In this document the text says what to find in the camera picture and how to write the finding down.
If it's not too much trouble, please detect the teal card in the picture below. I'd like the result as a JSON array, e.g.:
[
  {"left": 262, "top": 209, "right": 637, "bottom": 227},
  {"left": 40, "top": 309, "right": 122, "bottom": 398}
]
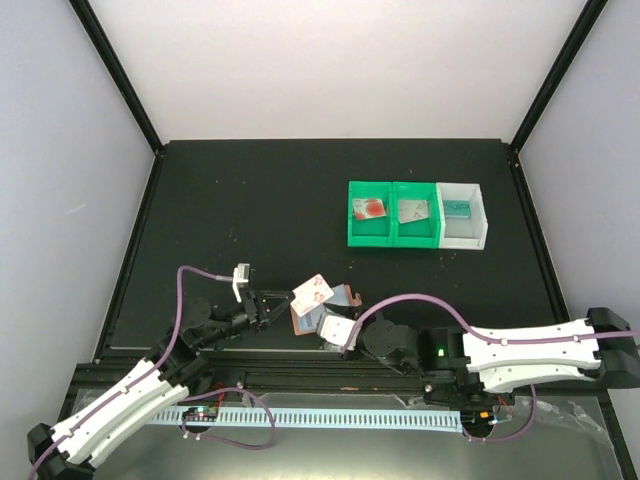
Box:
[{"left": 443, "top": 199, "right": 471, "bottom": 219}]

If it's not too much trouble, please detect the magnetic stripe card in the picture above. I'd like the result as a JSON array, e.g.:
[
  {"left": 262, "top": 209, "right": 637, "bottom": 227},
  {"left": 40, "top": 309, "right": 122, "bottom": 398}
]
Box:
[
  {"left": 293, "top": 308, "right": 325, "bottom": 335},
  {"left": 397, "top": 198, "right": 430, "bottom": 224}
]

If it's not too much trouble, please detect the black aluminium rail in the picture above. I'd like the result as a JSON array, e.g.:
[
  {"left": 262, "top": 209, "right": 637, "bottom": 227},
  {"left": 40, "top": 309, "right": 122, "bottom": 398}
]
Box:
[{"left": 74, "top": 349, "right": 606, "bottom": 401}]

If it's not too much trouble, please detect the brown leather card holder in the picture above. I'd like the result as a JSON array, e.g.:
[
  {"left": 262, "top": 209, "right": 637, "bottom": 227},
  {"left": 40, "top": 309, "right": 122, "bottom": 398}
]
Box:
[{"left": 291, "top": 284, "right": 362, "bottom": 336}]

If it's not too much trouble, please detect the white flower card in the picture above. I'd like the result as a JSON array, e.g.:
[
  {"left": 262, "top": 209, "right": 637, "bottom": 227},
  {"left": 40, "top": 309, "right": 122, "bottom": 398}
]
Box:
[{"left": 291, "top": 274, "right": 334, "bottom": 316}]

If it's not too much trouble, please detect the left circuit board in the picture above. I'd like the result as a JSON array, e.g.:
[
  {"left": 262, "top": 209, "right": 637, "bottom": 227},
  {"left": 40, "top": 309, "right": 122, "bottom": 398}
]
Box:
[{"left": 182, "top": 406, "right": 218, "bottom": 423}]

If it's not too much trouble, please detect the left black frame post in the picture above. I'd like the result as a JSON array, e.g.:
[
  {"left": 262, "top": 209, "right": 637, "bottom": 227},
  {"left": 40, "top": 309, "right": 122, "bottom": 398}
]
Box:
[{"left": 68, "top": 0, "right": 164, "bottom": 155}]

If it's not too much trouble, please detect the white bin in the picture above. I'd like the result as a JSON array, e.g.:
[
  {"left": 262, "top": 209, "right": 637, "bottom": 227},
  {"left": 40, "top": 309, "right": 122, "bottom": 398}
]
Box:
[{"left": 436, "top": 182, "right": 488, "bottom": 251}]

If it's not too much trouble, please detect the white slotted cable duct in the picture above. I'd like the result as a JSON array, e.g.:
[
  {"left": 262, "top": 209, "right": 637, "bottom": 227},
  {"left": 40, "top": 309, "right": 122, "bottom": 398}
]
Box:
[{"left": 148, "top": 406, "right": 462, "bottom": 433}]

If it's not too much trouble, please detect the middle green bin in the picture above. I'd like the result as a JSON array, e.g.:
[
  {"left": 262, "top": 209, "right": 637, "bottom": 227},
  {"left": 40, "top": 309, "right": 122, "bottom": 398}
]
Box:
[{"left": 393, "top": 182, "right": 441, "bottom": 249}]

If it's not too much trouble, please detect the right circuit board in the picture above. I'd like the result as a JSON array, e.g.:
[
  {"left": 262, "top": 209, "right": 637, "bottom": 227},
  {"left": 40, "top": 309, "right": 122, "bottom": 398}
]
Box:
[{"left": 461, "top": 410, "right": 505, "bottom": 428}]

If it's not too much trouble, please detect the green bin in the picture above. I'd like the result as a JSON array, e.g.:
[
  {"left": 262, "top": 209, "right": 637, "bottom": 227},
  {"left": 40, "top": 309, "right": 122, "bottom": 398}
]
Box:
[
  {"left": 393, "top": 182, "right": 441, "bottom": 249},
  {"left": 347, "top": 181, "right": 398, "bottom": 248}
]

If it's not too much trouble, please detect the black frame post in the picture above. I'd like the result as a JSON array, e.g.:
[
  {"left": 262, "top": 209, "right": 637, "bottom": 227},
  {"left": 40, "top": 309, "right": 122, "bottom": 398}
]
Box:
[
  {"left": 68, "top": 0, "right": 164, "bottom": 155},
  {"left": 510, "top": 0, "right": 608, "bottom": 154}
]

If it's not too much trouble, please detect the red circle card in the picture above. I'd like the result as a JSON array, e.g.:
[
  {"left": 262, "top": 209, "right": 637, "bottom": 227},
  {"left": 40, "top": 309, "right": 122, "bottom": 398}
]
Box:
[{"left": 352, "top": 198, "right": 387, "bottom": 221}]

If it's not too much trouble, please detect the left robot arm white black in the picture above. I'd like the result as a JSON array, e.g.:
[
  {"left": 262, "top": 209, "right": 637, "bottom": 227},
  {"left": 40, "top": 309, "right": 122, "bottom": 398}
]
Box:
[{"left": 27, "top": 288, "right": 294, "bottom": 479}]

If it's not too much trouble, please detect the left green bin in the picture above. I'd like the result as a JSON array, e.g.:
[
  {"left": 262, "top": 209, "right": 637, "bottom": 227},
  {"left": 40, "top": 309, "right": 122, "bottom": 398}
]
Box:
[{"left": 347, "top": 181, "right": 398, "bottom": 248}]

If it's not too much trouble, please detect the right black frame post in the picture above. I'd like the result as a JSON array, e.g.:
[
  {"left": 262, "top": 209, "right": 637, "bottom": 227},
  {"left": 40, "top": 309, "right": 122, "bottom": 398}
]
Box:
[{"left": 510, "top": 0, "right": 608, "bottom": 154}]

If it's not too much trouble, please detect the circuit board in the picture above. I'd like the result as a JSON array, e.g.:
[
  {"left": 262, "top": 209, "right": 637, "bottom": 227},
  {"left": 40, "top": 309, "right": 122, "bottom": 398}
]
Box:
[
  {"left": 182, "top": 406, "right": 218, "bottom": 423},
  {"left": 461, "top": 410, "right": 505, "bottom": 428}
]

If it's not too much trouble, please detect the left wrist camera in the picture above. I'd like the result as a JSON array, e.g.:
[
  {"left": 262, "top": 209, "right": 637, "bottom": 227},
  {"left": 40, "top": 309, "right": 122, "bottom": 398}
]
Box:
[{"left": 231, "top": 263, "right": 251, "bottom": 303}]

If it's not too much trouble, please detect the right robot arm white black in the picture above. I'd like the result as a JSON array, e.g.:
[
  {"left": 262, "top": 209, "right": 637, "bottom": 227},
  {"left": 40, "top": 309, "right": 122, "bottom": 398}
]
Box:
[{"left": 317, "top": 293, "right": 639, "bottom": 407}]

